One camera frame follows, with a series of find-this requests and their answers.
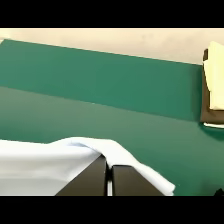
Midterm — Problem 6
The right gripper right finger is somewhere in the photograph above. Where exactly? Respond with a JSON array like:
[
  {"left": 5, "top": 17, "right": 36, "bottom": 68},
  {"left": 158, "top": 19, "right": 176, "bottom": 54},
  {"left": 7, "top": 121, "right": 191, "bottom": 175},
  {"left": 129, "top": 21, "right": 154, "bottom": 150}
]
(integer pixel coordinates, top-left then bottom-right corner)
[{"left": 111, "top": 164, "right": 165, "bottom": 197}]

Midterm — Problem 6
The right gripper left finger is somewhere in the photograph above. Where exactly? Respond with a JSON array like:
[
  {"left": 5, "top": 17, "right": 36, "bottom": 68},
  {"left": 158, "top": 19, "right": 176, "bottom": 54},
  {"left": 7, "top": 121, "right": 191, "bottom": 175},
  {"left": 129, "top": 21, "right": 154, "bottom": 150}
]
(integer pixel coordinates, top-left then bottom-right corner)
[{"left": 55, "top": 154, "right": 108, "bottom": 197}]

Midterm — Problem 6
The pale yellow garment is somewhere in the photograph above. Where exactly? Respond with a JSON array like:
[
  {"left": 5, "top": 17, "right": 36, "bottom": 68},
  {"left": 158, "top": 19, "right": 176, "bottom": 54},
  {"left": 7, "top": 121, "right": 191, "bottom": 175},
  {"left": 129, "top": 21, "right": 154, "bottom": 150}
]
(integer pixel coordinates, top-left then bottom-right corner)
[{"left": 203, "top": 40, "right": 224, "bottom": 112}]

